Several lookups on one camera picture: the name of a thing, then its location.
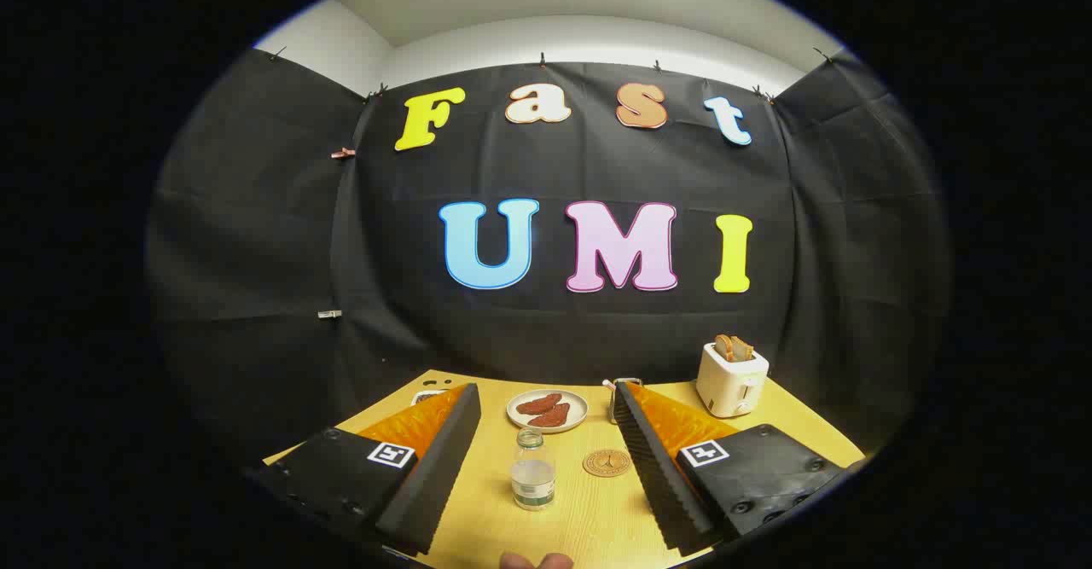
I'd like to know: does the clear plastic juice bottle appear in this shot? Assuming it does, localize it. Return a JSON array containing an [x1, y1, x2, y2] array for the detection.
[[510, 428, 557, 512]]

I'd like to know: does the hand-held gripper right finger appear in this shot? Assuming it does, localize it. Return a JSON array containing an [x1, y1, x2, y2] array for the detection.
[[614, 381, 867, 553]]

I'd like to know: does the wooden table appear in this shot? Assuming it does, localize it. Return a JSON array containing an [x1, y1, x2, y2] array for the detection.
[[264, 370, 867, 569]]

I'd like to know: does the white round plate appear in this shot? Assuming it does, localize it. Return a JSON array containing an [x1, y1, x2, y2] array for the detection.
[[507, 390, 590, 433]]

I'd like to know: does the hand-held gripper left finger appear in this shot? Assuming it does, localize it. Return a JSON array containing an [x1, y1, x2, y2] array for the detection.
[[247, 383, 482, 555]]

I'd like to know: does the black backdrop cloth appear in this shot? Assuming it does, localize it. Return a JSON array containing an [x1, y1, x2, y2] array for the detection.
[[145, 47, 952, 467]]

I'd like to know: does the round cork coaster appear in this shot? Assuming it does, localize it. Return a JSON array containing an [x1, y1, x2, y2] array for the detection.
[[583, 449, 632, 478]]

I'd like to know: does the white toaster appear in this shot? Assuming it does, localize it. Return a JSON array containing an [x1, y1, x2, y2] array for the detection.
[[695, 343, 770, 418]]

